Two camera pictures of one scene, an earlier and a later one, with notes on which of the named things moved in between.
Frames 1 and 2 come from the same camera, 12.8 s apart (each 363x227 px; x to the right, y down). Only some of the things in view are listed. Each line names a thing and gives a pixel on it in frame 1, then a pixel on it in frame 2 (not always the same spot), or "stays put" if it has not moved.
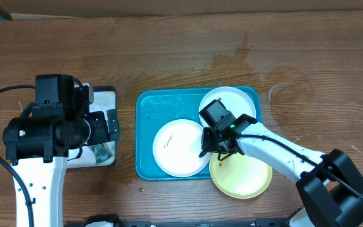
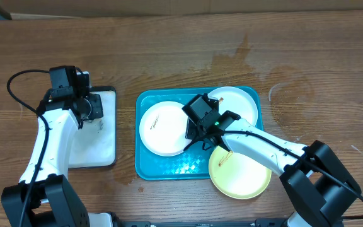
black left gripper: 102,135 to 97,112
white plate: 176,148 to 163,128
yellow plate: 238,176 stays put
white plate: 233,99 stays put
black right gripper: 209,145 stays put
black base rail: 255,222 stays put
